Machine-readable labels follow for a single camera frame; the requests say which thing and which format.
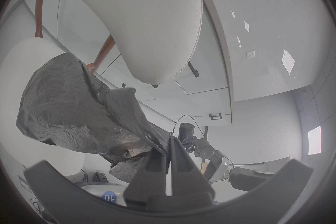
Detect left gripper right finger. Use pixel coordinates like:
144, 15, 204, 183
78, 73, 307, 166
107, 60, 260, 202
170, 136, 216, 201

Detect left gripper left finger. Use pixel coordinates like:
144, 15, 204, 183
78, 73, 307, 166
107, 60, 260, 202
123, 149, 169, 209

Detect black plastic bag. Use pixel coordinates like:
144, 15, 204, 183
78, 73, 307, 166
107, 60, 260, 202
16, 52, 175, 184

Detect white cabinet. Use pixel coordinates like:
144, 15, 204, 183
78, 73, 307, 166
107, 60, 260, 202
20, 0, 235, 129

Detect white chair wooden legs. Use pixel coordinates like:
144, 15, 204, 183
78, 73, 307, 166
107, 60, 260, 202
0, 0, 203, 177

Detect black cable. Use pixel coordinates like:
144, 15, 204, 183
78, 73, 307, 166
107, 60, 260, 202
174, 114, 208, 140

